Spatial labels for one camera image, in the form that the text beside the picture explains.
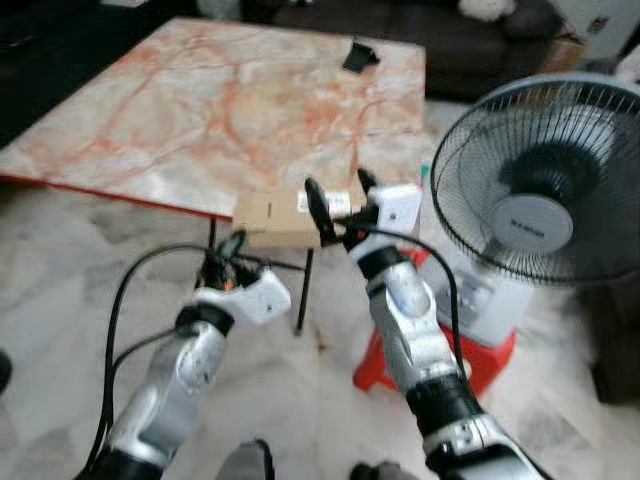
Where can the electric fan black grille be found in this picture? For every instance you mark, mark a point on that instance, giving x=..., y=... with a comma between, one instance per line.
x=535, y=225

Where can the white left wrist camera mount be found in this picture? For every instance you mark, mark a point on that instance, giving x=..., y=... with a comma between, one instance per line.
x=258, y=297

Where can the dark sofa cushion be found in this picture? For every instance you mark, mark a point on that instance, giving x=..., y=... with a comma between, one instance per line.
x=532, y=20

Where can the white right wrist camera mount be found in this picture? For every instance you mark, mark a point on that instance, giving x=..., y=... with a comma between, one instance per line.
x=402, y=208

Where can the red plastic stool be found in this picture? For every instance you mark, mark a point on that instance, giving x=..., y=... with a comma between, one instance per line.
x=478, y=362

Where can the small black folded item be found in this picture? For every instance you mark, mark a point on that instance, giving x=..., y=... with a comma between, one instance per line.
x=359, y=56

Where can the white plush toy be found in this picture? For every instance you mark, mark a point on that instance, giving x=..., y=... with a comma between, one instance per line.
x=487, y=8

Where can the white appliance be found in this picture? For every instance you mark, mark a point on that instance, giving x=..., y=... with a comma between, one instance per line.
x=600, y=22

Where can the small brown cardboard box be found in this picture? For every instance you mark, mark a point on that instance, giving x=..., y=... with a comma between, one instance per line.
x=566, y=55

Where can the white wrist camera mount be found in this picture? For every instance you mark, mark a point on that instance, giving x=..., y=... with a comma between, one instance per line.
x=402, y=208
x=258, y=297

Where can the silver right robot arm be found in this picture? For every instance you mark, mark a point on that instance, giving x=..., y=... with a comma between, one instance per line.
x=415, y=335

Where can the dark sofa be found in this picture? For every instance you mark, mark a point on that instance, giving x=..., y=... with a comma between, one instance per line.
x=420, y=40

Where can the black metal table frame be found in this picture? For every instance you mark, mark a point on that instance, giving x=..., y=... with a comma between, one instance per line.
x=303, y=300

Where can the robot left leg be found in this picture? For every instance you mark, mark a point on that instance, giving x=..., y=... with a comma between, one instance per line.
x=248, y=462

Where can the brown cardboard box white label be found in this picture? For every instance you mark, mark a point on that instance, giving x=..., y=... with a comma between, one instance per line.
x=275, y=218

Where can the robot leg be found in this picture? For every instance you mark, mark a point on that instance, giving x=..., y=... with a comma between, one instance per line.
x=378, y=471
x=248, y=462

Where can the white cloth bundle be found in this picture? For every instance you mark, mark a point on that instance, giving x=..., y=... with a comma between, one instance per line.
x=628, y=66

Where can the dark low cabinet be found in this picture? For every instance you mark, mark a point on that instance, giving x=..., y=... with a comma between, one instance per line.
x=615, y=340

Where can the robot right leg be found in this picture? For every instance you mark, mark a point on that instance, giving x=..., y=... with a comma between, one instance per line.
x=378, y=471

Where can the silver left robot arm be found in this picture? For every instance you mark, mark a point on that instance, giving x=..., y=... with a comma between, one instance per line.
x=170, y=390

